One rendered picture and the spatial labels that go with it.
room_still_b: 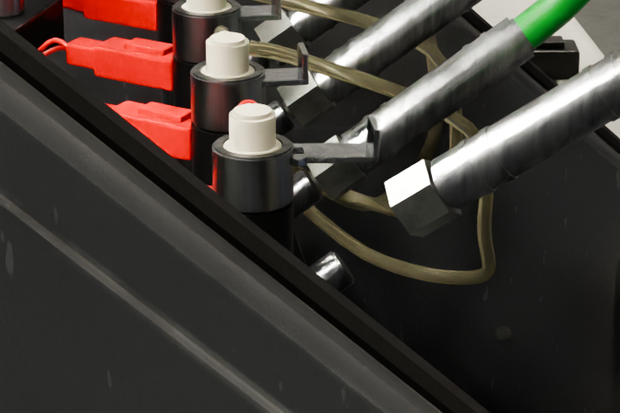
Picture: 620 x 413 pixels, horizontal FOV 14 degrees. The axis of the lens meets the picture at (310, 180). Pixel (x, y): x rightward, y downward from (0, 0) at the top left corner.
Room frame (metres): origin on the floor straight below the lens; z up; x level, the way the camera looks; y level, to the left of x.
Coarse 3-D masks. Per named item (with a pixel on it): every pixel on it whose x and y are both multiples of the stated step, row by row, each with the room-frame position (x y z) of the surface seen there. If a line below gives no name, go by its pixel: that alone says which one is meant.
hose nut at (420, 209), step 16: (400, 176) 0.74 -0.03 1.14; (416, 176) 0.73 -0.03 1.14; (400, 192) 0.73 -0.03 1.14; (416, 192) 0.73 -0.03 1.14; (432, 192) 0.73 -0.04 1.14; (400, 208) 0.73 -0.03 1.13; (416, 208) 0.73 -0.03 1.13; (432, 208) 0.73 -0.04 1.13; (448, 208) 0.73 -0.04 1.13; (416, 224) 0.73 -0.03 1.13; (432, 224) 0.73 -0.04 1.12
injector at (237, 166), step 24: (216, 144) 0.80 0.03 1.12; (288, 144) 0.80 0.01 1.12; (216, 168) 0.80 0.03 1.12; (240, 168) 0.79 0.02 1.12; (264, 168) 0.79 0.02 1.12; (288, 168) 0.80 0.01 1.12; (216, 192) 0.80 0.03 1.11; (240, 192) 0.79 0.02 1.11; (264, 192) 0.79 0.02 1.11; (288, 192) 0.80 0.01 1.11; (264, 216) 0.79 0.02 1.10; (288, 216) 0.80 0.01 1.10; (288, 240) 0.80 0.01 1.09; (336, 264) 0.80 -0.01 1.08; (336, 288) 0.80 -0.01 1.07
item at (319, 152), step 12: (300, 144) 0.81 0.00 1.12; (312, 144) 0.81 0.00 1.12; (324, 144) 0.81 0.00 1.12; (336, 144) 0.81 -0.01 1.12; (348, 144) 0.81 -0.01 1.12; (360, 144) 0.81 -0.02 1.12; (300, 156) 0.80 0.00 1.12; (312, 156) 0.80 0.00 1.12; (324, 156) 0.80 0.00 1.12; (336, 156) 0.80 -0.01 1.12; (348, 156) 0.80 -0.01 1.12; (360, 156) 0.80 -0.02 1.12; (372, 156) 0.80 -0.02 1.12
